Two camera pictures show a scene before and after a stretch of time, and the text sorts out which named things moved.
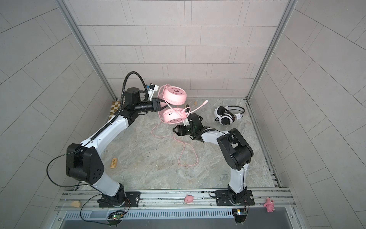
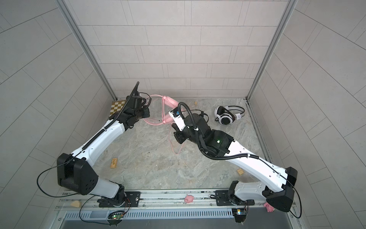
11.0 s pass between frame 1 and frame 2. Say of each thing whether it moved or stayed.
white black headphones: stayed
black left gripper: moved
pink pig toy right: stayed
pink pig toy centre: stayed
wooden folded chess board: stayed
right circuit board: stayed
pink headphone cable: moved
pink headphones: moved
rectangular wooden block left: stayed
